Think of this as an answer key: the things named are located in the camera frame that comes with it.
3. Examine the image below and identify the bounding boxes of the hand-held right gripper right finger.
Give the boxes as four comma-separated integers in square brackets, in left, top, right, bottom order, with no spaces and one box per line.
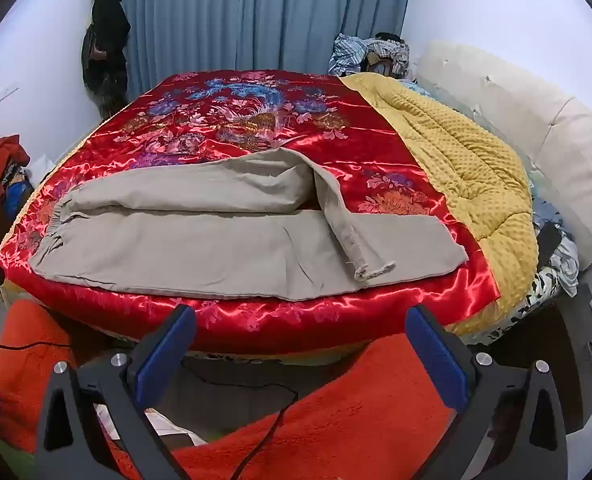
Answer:
[405,305,569,480]

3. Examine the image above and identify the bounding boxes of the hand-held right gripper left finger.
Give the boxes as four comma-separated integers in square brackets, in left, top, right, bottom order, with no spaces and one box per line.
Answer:
[35,304,197,480]

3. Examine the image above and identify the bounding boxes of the beige pants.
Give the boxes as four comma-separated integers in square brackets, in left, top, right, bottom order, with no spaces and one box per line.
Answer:
[27,147,469,303]

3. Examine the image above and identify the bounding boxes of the white paper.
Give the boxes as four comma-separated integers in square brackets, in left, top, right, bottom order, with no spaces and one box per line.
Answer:
[143,409,209,449]

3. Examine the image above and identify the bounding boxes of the orange fleece clothing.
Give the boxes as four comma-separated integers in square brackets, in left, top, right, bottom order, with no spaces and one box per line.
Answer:
[0,299,457,480]

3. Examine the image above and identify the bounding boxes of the floral bed sheet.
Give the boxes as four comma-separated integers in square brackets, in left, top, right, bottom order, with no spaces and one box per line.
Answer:
[498,194,582,343]

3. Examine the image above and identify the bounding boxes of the yellow dotted quilt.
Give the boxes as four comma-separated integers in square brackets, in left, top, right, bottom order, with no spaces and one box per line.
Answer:
[340,72,539,337]

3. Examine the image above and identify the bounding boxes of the cream padded headboard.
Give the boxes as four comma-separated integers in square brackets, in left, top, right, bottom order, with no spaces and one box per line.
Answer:
[416,40,592,274]

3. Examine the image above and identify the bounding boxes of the red floral satin blanket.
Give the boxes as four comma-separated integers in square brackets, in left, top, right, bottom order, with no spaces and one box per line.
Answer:
[0,71,501,357]

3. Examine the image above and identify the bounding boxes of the black hanging clothes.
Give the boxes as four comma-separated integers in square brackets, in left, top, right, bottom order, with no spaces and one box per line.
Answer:
[80,0,132,121]

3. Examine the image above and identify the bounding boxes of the striped clothes pile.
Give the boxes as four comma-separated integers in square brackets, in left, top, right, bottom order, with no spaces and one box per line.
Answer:
[328,32,412,79]

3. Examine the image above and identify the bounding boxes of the black cable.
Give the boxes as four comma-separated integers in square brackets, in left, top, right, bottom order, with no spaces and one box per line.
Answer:
[0,341,73,350]
[182,359,300,480]

